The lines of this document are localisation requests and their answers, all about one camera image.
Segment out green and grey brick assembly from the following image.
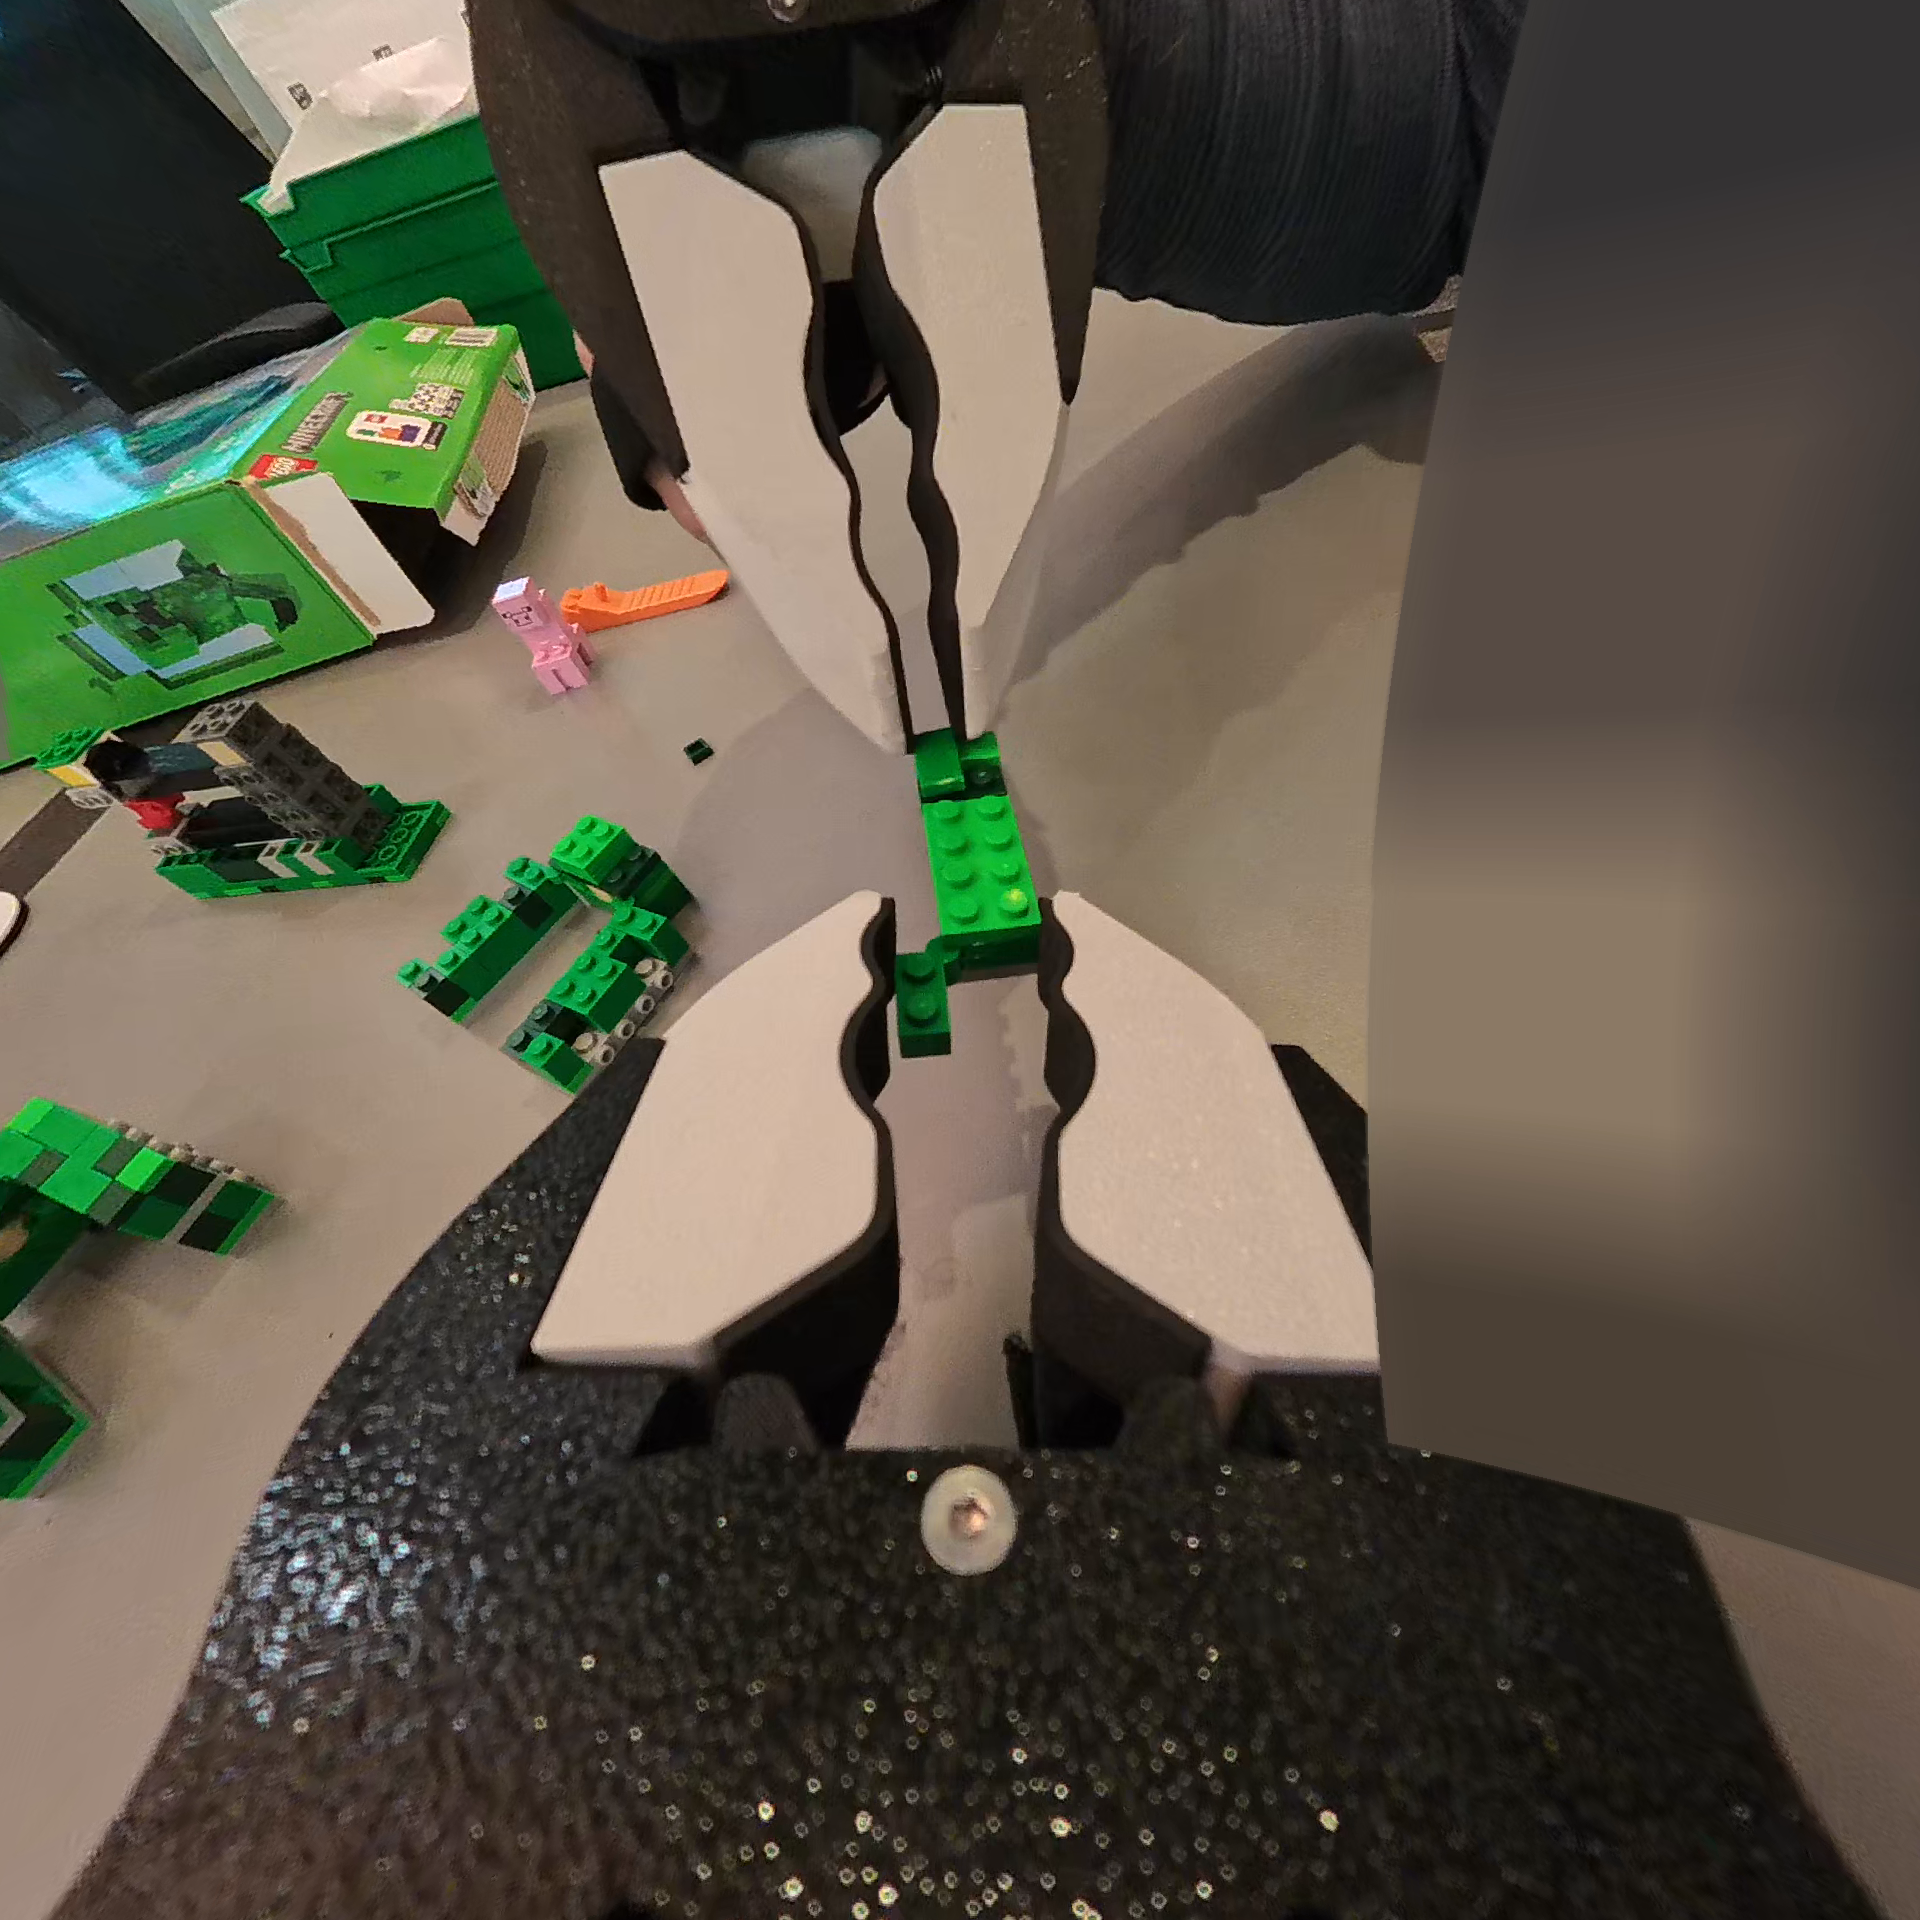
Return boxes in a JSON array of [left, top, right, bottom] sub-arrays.
[[894, 725, 1048, 1061]]

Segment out pink brick pig figure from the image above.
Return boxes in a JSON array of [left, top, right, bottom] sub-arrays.
[[492, 581, 591, 701]]

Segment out crumpled white paper sheets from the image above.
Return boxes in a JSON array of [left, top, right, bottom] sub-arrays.
[[270, 0, 492, 198]]

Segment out grey desk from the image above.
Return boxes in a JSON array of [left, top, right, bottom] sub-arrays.
[[0, 283, 1920, 1920]]

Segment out person's right hand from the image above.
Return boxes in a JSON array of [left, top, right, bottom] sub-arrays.
[[635, 458, 719, 546]]

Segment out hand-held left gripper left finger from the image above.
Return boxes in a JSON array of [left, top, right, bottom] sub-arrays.
[[528, 888, 906, 1453]]

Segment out green checkered brick assembly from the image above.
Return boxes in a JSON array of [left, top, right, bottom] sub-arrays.
[[0, 1097, 281, 1321]]

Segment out green toy set box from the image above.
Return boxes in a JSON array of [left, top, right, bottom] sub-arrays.
[[0, 322, 537, 768]]

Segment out green u-shaped brick assembly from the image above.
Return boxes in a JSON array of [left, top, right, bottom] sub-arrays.
[[396, 814, 697, 1096]]

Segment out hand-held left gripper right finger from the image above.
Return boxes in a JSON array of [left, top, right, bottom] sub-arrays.
[[1032, 889, 1381, 1453]]

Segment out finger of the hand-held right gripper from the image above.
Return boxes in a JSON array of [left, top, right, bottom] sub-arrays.
[[593, 144, 919, 752], [858, 102, 1075, 740]]

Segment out person's right forearm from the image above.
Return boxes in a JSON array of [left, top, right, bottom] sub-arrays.
[[1086, 0, 1520, 323]]

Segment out orange brick separator tool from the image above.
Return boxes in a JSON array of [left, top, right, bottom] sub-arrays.
[[561, 565, 731, 634]]

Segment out black office chair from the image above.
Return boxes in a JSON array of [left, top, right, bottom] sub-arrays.
[[0, 0, 343, 437]]

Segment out grey tower brick assembly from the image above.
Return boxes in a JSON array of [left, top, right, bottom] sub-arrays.
[[43, 701, 452, 902]]

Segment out green stacked storage bins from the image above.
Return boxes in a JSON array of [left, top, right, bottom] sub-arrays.
[[239, 115, 590, 396]]

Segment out green dark striped brick assembly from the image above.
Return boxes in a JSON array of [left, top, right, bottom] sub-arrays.
[[0, 1325, 95, 1501]]

